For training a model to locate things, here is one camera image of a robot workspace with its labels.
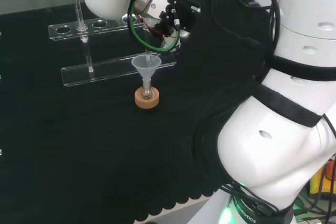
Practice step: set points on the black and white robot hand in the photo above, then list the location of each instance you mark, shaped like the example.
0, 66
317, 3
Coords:
181, 16

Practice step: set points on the clear glass weighing funnel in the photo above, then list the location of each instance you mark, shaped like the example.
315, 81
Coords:
148, 58

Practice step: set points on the translucent plastic funnel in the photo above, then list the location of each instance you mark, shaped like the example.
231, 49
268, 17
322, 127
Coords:
143, 68

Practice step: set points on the small glass round-bottom flask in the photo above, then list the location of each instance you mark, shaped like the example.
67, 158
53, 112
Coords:
147, 93

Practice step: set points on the clear acrylic funnel stand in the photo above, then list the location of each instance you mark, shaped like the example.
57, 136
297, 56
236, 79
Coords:
105, 70

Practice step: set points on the black bench cloth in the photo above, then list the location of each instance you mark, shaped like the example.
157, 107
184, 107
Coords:
78, 142

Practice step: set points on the yellow stop button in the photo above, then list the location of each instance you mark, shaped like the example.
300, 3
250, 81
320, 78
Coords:
324, 179

